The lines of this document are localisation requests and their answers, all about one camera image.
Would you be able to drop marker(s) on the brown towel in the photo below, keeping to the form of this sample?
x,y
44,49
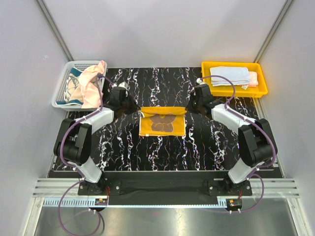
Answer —
x,y
162,121

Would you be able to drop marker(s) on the pale pink towel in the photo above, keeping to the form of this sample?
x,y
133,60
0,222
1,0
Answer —
x,y
87,82

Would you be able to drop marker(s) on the pink rabbit towel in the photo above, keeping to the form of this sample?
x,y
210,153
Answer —
x,y
253,80

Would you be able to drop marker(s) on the light blue white towel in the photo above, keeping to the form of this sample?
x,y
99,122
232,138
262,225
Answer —
x,y
236,75

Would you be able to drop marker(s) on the left small connector board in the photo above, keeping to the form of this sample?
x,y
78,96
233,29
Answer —
x,y
101,201

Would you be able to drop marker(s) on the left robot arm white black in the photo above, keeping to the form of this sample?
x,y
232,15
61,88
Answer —
x,y
74,140

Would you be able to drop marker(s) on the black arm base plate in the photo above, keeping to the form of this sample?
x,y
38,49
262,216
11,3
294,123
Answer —
x,y
212,183

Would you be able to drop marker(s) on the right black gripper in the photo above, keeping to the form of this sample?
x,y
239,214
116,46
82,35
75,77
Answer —
x,y
189,106

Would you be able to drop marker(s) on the black marble pattern mat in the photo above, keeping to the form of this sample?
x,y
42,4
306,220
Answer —
x,y
207,144

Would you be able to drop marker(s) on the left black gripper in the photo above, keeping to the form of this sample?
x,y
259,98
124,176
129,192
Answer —
x,y
134,107

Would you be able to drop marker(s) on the white perforated plastic basket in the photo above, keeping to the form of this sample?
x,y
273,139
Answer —
x,y
81,65

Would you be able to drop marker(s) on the small connector board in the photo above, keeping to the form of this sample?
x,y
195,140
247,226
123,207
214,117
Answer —
x,y
101,201
234,204

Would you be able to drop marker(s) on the teal patterned towel in basket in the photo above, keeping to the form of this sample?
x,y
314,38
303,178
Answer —
x,y
72,94

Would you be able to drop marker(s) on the yellow plastic tray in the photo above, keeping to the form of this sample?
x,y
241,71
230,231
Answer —
x,y
225,91

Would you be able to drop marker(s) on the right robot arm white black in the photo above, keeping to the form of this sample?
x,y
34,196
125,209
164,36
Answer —
x,y
257,146

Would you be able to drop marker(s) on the right small connector board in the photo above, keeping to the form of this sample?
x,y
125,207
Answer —
x,y
234,204

